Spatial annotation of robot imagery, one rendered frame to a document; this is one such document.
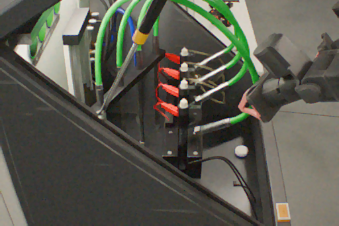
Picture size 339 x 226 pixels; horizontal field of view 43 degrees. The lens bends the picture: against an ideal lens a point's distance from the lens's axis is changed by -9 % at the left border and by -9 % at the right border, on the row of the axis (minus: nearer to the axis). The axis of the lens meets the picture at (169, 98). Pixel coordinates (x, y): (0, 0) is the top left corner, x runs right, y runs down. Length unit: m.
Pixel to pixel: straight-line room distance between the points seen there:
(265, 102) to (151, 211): 0.29
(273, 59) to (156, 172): 0.27
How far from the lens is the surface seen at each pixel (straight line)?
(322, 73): 0.73
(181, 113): 1.12
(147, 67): 1.27
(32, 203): 0.90
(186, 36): 1.37
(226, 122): 0.99
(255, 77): 0.91
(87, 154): 0.77
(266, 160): 1.22
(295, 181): 2.53
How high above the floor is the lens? 1.78
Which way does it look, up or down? 36 degrees down
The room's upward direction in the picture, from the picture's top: straight up
